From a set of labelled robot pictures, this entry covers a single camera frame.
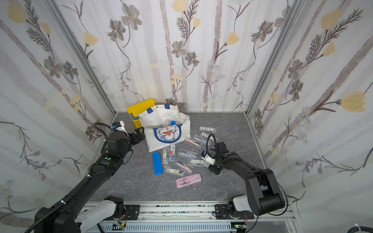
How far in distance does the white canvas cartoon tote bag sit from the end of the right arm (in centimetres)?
26

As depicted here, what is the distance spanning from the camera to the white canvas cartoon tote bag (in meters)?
0.92

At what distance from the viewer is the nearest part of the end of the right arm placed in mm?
671
